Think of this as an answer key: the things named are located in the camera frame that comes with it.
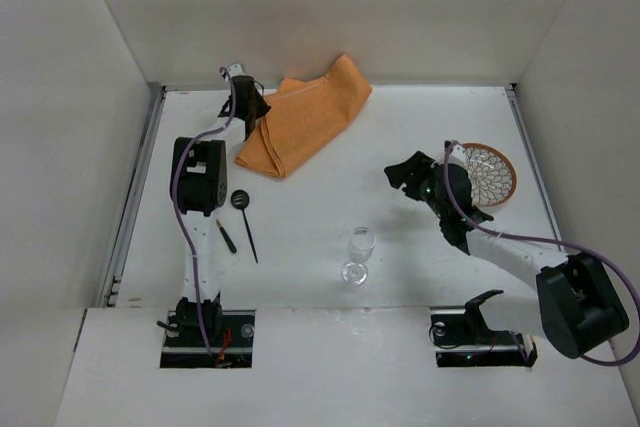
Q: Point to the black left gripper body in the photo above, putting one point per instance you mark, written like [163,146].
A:
[251,110]

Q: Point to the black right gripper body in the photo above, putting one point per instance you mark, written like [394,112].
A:
[413,177]

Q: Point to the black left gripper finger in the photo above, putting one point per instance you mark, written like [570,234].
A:
[249,125]
[261,107]

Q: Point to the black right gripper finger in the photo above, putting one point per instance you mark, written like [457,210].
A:
[397,175]
[414,189]

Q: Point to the orange cloth placemat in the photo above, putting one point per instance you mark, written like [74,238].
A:
[303,118]

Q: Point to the patterned ceramic plate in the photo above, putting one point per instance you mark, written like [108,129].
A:
[491,175]

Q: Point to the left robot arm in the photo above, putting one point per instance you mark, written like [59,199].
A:
[198,187]

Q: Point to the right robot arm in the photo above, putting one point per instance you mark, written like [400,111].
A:
[576,307]

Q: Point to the clear wine glass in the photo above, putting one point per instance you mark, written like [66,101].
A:
[360,248]

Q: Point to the black slotted spoon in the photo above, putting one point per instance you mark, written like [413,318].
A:
[240,201]

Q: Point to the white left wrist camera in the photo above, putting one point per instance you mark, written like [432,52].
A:
[235,69]

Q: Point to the gold fork green handle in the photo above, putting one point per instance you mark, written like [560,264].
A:
[226,237]

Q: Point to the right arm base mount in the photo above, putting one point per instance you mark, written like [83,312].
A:
[461,339]

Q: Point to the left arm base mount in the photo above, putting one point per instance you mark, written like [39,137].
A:
[230,343]

